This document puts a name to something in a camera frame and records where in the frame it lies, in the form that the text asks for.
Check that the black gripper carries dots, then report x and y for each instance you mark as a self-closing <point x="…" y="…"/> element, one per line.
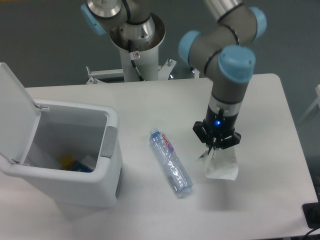
<point x="217" y="131"/>

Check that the white paper wrapper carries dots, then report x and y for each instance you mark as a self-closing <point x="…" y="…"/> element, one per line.
<point x="220" y="164"/>

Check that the clear plastic water bottle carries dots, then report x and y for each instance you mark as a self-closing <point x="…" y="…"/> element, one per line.
<point x="172" y="166"/>

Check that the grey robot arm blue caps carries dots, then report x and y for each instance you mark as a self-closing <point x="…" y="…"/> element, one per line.
<point x="222" y="55"/>

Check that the white trash can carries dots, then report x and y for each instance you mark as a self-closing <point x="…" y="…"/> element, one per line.
<point x="69" y="151"/>

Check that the yellow blue trash item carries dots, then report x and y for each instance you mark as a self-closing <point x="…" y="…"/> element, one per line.
<point x="68" y="163"/>

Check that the white trash can lid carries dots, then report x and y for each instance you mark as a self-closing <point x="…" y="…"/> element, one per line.
<point x="19" y="117"/>

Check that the white furniture leg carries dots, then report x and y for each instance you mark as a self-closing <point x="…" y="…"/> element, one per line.
<point x="315" y="103"/>

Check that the black device at edge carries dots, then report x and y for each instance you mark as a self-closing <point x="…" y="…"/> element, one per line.
<point x="312" y="214"/>

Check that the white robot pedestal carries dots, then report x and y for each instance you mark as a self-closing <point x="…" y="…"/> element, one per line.
<point x="139" y="44"/>

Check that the white metal base frame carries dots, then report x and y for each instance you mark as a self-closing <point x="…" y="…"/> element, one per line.
<point x="142" y="73"/>

